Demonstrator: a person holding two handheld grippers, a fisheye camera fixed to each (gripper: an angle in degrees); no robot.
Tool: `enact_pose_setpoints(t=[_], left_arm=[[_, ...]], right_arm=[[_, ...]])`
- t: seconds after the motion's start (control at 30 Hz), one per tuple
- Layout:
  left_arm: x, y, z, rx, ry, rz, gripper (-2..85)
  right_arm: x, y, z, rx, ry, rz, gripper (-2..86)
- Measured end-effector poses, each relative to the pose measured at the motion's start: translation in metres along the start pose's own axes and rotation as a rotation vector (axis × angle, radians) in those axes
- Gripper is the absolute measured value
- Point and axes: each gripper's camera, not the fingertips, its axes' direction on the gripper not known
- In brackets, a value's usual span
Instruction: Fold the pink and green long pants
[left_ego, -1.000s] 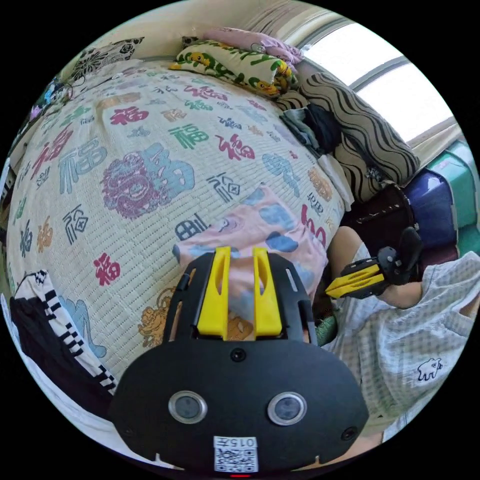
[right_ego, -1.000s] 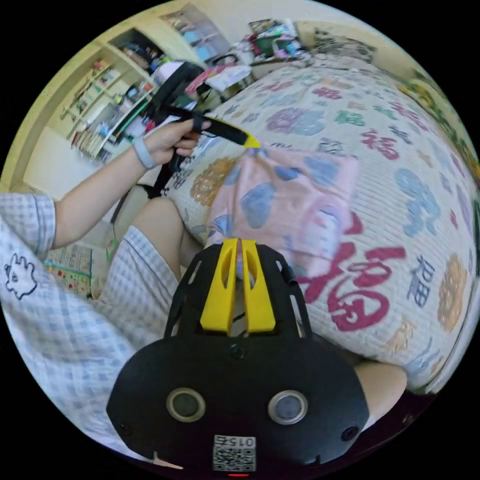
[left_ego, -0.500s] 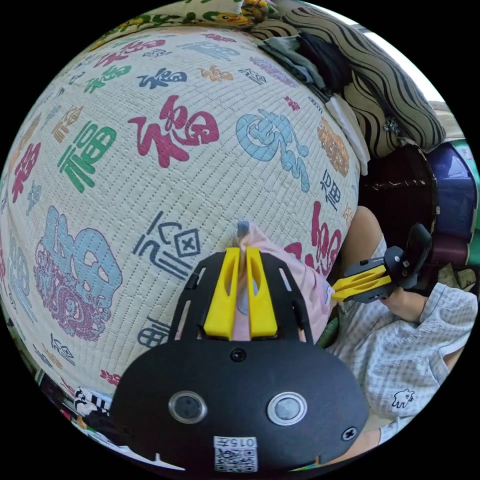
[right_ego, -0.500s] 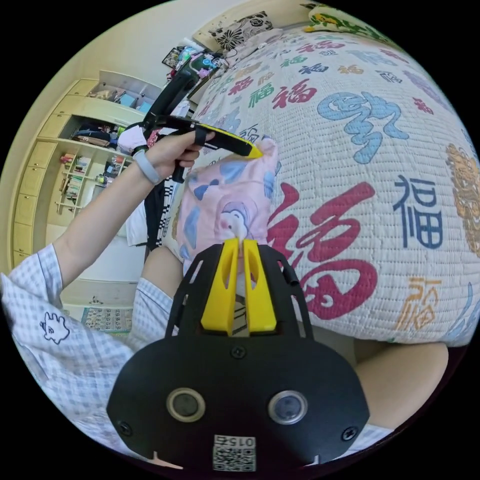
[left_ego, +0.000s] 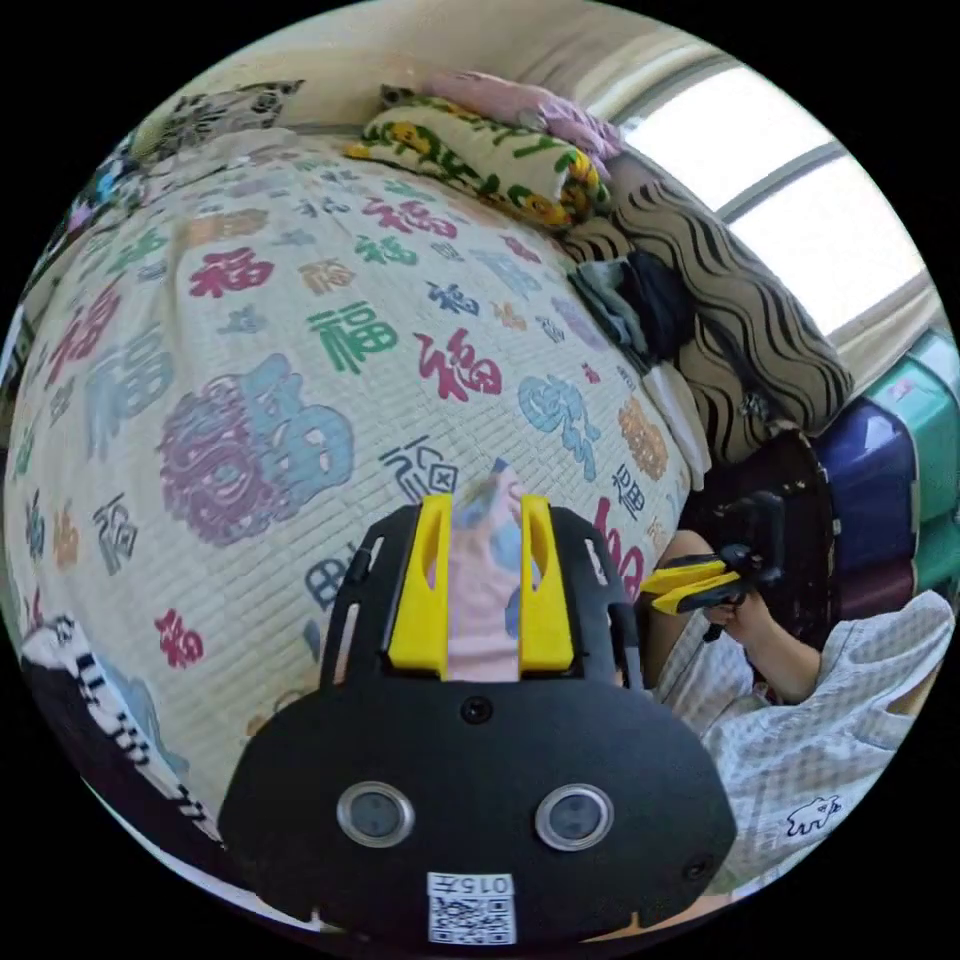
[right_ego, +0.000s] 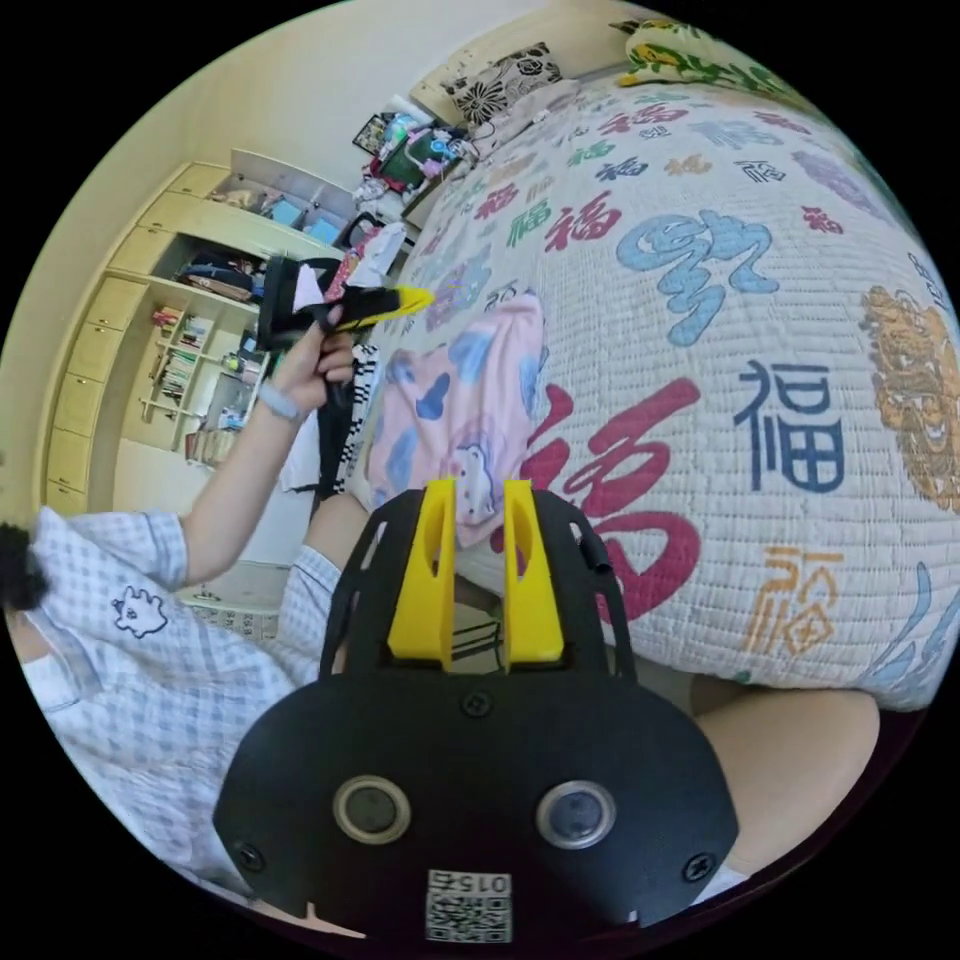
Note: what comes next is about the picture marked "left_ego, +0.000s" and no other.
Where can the pile of clothes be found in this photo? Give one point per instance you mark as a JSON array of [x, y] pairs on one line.
[[637, 300]]

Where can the window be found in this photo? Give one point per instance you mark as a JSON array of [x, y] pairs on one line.
[[795, 195]]

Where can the brown pillow with wavy stripes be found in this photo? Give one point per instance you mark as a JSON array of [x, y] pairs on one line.
[[742, 315]]

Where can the bed with printed mat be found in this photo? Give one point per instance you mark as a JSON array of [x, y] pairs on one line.
[[247, 577]]

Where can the pink folded blanket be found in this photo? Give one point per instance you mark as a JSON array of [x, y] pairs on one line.
[[525, 105]]

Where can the pink and green long pants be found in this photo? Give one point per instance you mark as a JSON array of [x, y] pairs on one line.
[[480, 600]]

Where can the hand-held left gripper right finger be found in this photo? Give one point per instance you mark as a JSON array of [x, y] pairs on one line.
[[546, 607]]

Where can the person's right forearm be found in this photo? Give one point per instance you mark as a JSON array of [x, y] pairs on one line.
[[787, 667]]

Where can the stack of shiny folded quilts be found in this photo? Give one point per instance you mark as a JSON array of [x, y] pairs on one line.
[[870, 487]]

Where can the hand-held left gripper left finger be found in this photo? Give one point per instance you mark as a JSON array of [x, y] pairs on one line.
[[420, 600]]

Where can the black and white patterned garment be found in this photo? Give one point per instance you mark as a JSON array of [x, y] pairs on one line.
[[75, 720]]

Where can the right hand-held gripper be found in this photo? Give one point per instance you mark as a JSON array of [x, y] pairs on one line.
[[739, 574]]

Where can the person's body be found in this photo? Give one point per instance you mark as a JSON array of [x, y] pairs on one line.
[[787, 757]]

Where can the cream blanket with yellow flowers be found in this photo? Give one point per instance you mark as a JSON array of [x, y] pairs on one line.
[[480, 161]]

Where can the cream cushion with black pattern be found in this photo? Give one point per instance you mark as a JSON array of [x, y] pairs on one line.
[[217, 112]]

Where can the person's right hand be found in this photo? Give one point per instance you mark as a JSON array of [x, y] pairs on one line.
[[752, 619]]

